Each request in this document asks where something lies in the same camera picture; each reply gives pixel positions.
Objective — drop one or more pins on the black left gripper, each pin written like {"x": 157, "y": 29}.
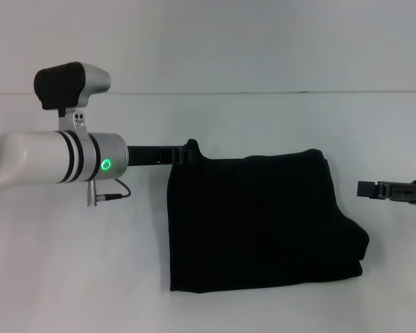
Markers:
{"x": 152, "y": 155}

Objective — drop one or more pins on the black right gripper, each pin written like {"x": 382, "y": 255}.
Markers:
{"x": 405, "y": 192}

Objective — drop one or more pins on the black shirt with FREE print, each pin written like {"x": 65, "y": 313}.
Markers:
{"x": 263, "y": 222}

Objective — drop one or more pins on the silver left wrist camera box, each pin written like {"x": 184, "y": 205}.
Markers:
{"x": 69, "y": 86}

